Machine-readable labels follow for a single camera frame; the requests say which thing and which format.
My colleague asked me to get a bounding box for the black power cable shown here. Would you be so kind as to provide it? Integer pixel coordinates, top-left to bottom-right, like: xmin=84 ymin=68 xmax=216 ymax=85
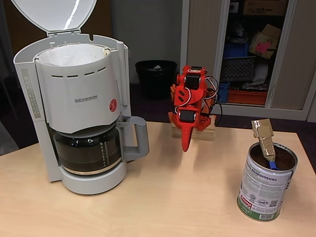
xmin=211 ymin=97 xmax=224 ymax=125

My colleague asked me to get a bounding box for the black bag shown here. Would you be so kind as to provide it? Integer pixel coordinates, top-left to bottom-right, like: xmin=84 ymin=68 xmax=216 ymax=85
xmin=227 ymin=19 xmax=250 ymax=44

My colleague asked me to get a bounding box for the cardboard box pink mark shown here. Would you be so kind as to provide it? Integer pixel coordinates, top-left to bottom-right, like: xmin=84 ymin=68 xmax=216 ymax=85
xmin=248 ymin=23 xmax=282 ymax=60

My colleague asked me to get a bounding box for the black trash bin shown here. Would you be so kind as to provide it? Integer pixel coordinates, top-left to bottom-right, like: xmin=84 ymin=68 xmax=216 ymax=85
xmin=135 ymin=60 xmax=178 ymax=101

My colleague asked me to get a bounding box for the glass carafe grey handle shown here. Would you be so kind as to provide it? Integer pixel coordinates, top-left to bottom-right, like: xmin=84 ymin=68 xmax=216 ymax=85
xmin=52 ymin=116 xmax=150 ymax=176

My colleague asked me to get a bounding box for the white paper coffee filter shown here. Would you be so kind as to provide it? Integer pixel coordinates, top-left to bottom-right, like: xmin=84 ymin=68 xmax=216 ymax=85
xmin=39 ymin=43 xmax=111 ymax=67

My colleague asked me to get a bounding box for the orange plastic crate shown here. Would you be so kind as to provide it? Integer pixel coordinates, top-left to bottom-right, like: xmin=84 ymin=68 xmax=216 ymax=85
xmin=227 ymin=89 xmax=269 ymax=104

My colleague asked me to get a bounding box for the white plastic bag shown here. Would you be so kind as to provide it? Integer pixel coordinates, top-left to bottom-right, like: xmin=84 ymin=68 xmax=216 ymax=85
xmin=253 ymin=63 xmax=269 ymax=84

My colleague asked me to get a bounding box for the blue scoop with taped handle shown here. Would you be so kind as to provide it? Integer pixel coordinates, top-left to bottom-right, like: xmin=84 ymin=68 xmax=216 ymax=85
xmin=251 ymin=118 xmax=279 ymax=171

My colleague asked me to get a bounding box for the large blue storage bin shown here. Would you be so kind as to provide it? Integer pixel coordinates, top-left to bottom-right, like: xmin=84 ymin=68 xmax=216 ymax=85
xmin=223 ymin=40 xmax=249 ymax=59

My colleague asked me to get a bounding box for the dark brown ground coffee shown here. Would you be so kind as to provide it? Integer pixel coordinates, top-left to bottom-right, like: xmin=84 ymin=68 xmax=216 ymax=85
xmin=249 ymin=147 xmax=296 ymax=171

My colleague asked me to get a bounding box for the brown cardboard box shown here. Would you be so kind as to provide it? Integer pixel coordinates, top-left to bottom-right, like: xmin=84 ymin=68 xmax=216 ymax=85
xmin=243 ymin=0 xmax=288 ymax=16

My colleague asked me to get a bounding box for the white drip coffee maker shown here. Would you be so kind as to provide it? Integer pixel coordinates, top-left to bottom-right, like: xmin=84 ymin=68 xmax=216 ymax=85
xmin=9 ymin=0 xmax=130 ymax=196

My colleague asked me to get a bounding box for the grey perforated basket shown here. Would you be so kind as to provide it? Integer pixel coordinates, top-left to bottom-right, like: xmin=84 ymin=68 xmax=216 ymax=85
xmin=222 ymin=56 xmax=256 ymax=83

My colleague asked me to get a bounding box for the white green coffee can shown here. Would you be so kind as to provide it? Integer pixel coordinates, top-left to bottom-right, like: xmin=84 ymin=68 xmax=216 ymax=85
xmin=237 ymin=142 xmax=298 ymax=221

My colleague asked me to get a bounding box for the white gripper wire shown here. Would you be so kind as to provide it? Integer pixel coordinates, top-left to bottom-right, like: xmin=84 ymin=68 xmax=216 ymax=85
xmin=185 ymin=77 xmax=220 ymax=106

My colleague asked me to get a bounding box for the small blue storage bin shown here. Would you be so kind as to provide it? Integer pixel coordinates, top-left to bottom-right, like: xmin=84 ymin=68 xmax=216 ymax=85
xmin=218 ymin=82 xmax=231 ymax=103

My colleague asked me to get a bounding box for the wooden base block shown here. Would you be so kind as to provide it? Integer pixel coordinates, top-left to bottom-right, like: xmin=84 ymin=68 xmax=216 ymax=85
xmin=171 ymin=123 xmax=215 ymax=142

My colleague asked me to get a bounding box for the orange printed clamp part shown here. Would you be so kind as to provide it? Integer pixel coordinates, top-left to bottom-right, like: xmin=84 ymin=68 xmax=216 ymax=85
xmin=169 ymin=85 xmax=177 ymax=104

